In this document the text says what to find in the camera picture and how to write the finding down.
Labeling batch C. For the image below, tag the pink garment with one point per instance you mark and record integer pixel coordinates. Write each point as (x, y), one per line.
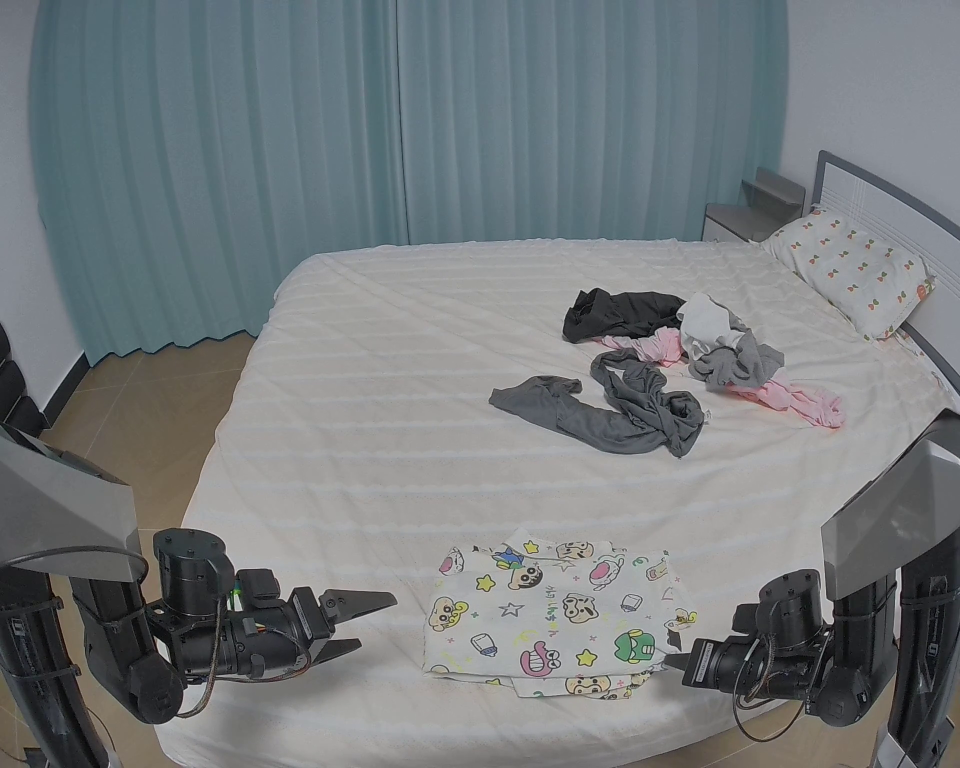
(810, 405)

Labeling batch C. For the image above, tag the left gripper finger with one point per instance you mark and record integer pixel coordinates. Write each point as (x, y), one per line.
(334, 651)
(360, 602)

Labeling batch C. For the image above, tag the dark grey garment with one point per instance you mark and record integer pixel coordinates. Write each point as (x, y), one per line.
(600, 427)

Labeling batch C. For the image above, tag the black garment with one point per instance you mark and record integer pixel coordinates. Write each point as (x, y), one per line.
(622, 311)

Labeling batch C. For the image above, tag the blue-green curtain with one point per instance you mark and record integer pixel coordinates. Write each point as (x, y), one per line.
(585, 112)
(210, 172)

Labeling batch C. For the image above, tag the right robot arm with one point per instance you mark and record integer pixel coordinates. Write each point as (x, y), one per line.
(900, 525)

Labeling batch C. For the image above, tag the white printed pyjama top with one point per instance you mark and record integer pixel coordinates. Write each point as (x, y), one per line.
(547, 622)

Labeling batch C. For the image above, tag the white printed pillow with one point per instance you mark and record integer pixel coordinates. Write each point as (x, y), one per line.
(855, 266)

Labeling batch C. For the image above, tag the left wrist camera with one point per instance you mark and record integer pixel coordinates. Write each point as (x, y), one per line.
(259, 589)

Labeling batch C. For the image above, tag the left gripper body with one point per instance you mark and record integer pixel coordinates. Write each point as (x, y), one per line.
(274, 637)

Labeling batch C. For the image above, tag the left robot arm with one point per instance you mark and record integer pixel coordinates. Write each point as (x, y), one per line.
(82, 525)

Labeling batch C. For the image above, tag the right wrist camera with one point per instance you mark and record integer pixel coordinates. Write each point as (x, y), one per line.
(746, 619)

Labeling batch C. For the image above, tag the grey bedside table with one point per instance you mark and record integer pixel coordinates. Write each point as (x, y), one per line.
(739, 219)

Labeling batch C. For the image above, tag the bed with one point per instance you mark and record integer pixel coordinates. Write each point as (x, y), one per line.
(412, 450)

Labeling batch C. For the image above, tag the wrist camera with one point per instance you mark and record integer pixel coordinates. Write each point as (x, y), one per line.
(259, 589)
(746, 619)

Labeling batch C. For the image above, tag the white garment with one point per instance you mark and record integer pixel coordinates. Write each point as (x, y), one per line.
(709, 319)

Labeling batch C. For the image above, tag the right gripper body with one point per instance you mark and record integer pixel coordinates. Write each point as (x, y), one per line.
(716, 664)

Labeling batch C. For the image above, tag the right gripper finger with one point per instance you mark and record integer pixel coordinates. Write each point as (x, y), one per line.
(673, 663)

